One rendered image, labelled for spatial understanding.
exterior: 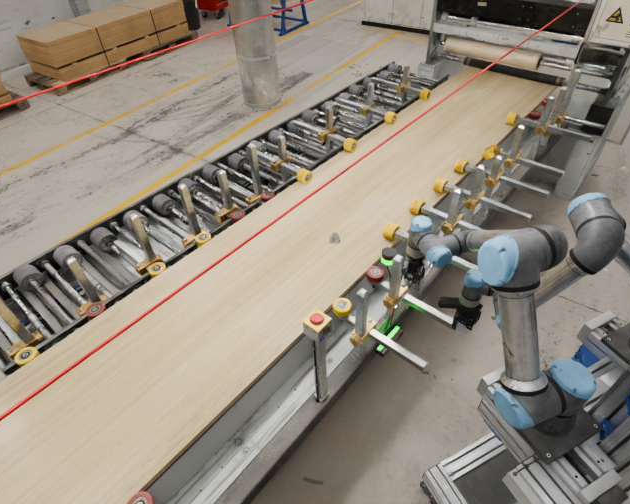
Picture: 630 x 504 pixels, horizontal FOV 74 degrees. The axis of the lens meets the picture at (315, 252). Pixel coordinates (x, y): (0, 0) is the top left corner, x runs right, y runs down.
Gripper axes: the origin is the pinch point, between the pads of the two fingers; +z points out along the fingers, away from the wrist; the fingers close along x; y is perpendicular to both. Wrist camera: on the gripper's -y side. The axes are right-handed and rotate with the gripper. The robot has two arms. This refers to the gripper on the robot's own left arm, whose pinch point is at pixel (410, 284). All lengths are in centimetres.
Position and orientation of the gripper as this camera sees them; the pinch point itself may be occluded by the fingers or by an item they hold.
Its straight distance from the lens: 176.3
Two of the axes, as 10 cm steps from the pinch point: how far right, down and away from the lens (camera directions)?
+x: 9.4, 2.2, -2.7
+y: -3.5, 6.5, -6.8
